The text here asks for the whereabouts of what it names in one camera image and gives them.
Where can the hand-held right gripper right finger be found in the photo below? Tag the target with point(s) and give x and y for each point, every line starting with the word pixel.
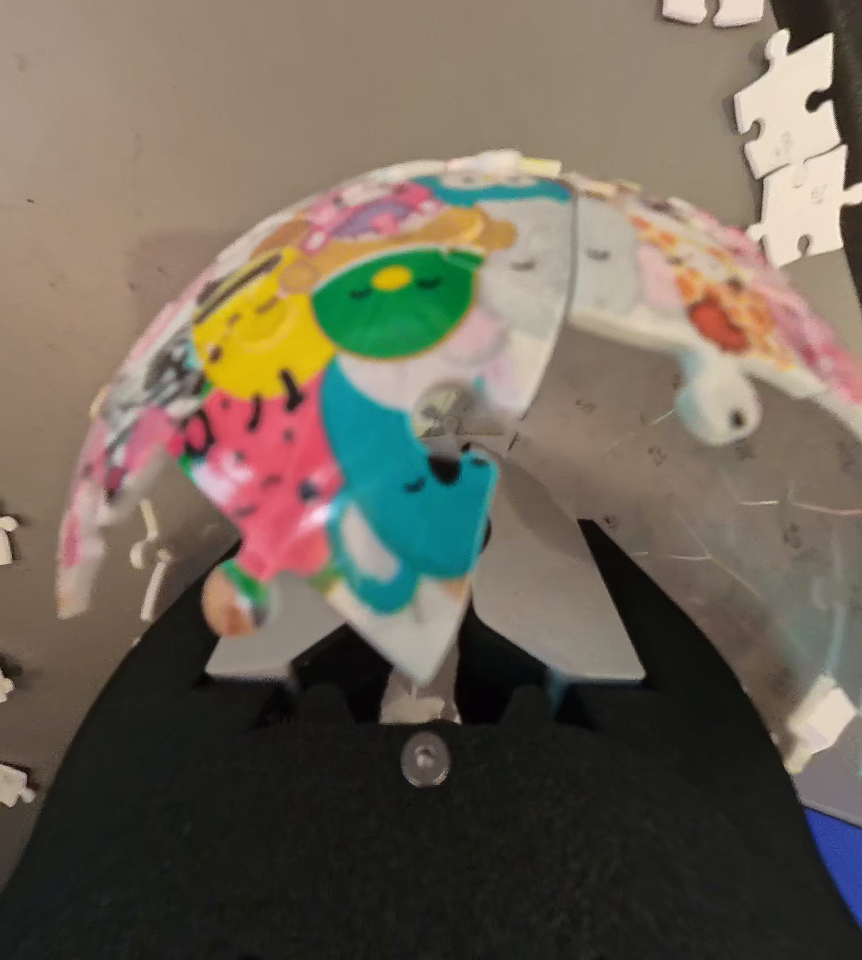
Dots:
pixel 551 585

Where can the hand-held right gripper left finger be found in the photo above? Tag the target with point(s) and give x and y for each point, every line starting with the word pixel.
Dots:
pixel 244 638

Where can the colourful puzzle ball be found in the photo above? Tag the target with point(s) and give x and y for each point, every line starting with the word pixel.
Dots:
pixel 476 420

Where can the blue plastic bin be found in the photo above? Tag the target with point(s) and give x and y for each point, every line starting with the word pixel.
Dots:
pixel 858 885

